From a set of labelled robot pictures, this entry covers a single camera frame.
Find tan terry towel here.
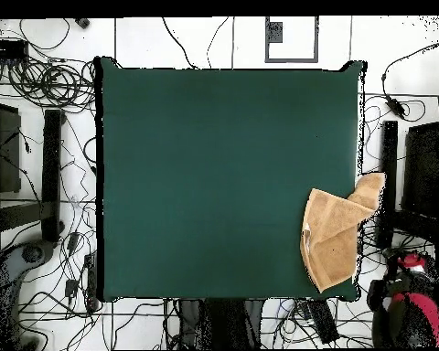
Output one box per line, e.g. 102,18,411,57
298,172,387,294

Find black computer case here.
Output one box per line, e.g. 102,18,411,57
0,100,22,195
401,122,439,220

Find black power strip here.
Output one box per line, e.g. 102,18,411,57
308,298,340,345
83,251,100,312

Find black stand base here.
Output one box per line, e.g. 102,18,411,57
374,120,439,251
0,108,66,244

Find black power adapter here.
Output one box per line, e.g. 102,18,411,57
384,95,406,119

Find dark green table cloth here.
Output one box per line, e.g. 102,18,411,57
94,56,369,303

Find grey office chair base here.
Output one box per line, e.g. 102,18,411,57
0,239,56,350

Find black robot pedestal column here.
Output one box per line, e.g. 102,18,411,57
177,298,266,351

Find grey square frame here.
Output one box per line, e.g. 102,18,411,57
264,16,320,64

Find coiled black cable bundle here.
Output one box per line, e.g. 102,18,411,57
6,58,96,111

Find black network switch box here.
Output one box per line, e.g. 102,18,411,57
0,38,29,61

